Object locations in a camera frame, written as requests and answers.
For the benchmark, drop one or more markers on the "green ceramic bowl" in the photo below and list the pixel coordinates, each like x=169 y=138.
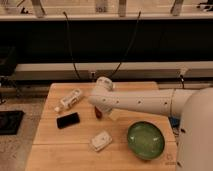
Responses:
x=145 y=140

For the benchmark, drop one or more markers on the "clear plastic bottle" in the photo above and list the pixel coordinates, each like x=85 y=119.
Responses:
x=69 y=100

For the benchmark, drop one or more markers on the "black floor mat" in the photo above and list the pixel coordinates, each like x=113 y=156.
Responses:
x=10 y=122

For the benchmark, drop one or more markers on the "wooden table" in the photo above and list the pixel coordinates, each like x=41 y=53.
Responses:
x=69 y=149

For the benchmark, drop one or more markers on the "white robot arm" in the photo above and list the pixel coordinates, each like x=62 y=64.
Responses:
x=194 y=108

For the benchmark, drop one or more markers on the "black smartphone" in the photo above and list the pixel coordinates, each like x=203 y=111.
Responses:
x=67 y=120

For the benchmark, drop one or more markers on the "white rectangular box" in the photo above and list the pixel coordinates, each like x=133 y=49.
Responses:
x=100 y=141

